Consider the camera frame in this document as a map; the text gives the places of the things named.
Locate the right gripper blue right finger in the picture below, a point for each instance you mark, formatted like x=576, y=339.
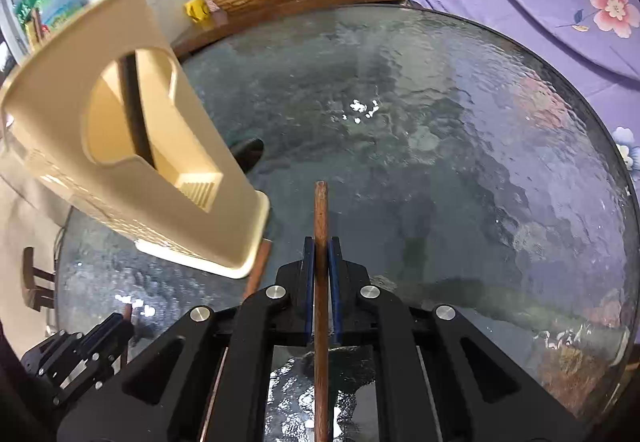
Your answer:
x=340, y=288

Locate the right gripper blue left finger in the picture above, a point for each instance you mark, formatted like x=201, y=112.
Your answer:
x=304, y=302

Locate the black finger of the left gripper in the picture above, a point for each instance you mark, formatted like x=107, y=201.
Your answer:
x=107, y=340

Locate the steel spoon with wooden handle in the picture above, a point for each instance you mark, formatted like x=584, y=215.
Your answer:
x=252, y=285

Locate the black chopstick gold band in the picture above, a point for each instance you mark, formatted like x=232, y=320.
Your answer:
x=129, y=85

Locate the round glass table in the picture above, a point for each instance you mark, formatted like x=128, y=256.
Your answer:
x=487, y=222

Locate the cream plastic utensil holder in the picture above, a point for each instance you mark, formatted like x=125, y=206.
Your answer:
x=196, y=206

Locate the yellow mug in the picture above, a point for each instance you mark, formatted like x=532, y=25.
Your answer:
x=196, y=10

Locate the purple floral cloth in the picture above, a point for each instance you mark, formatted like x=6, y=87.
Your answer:
x=593, y=43

